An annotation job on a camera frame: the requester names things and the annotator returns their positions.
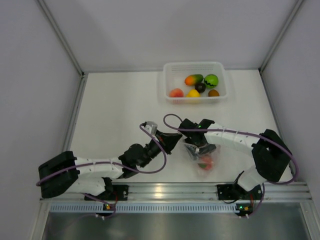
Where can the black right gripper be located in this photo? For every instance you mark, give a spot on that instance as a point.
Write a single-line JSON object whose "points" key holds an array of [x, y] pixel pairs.
{"points": [[209, 147]]}

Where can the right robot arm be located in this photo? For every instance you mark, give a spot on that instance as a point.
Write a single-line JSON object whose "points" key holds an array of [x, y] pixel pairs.
{"points": [[270, 155]]}

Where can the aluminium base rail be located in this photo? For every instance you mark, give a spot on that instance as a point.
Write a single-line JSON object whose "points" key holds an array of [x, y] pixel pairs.
{"points": [[208, 192]]}

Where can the aluminium frame rail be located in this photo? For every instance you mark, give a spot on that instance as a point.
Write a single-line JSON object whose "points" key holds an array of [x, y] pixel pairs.
{"points": [[60, 35]]}

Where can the clear zip top bag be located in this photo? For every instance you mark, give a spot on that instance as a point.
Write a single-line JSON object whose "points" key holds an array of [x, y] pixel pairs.
{"points": [[200, 173]]}

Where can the orange peach fake fruit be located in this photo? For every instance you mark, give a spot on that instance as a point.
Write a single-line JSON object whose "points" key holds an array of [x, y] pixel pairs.
{"points": [[176, 93]]}

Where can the yellow fake pepper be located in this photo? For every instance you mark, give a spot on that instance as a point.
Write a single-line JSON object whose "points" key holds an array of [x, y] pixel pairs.
{"points": [[193, 93]]}

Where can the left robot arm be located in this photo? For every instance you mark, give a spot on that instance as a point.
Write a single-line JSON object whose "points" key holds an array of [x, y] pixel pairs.
{"points": [[66, 173]]}

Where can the brown fake kiwi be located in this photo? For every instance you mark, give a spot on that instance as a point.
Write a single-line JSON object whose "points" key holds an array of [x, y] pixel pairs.
{"points": [[213, 93]]}

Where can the red fake strawberry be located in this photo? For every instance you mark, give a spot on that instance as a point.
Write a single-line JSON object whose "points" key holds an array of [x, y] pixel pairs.
{"points": [[206, 162]]}

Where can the white plastic basket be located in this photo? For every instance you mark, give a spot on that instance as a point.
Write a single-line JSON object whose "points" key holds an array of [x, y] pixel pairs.
{"points": [[174, 74]]}

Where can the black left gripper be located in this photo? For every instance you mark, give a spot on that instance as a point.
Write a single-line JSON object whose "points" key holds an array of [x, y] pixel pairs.
{"points": [[169, 140]]}

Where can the dark purple fake plum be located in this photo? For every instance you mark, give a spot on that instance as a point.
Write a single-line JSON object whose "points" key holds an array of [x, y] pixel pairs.
{"points": [[200, 87]]}

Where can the white slotted cable duct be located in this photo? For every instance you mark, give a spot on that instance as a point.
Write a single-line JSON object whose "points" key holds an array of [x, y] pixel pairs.
{"points": [[100, 208]]}

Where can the green fake apple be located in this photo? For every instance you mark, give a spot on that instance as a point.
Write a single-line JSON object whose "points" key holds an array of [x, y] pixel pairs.
{"points": [[211, 81]]}

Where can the orange green fake mango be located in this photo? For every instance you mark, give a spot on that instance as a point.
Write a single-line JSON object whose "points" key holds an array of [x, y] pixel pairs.
{"points": [[193, 79]]}

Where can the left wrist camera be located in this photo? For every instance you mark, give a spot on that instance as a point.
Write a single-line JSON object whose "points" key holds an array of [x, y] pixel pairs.
{"points": [[150, 127]]}

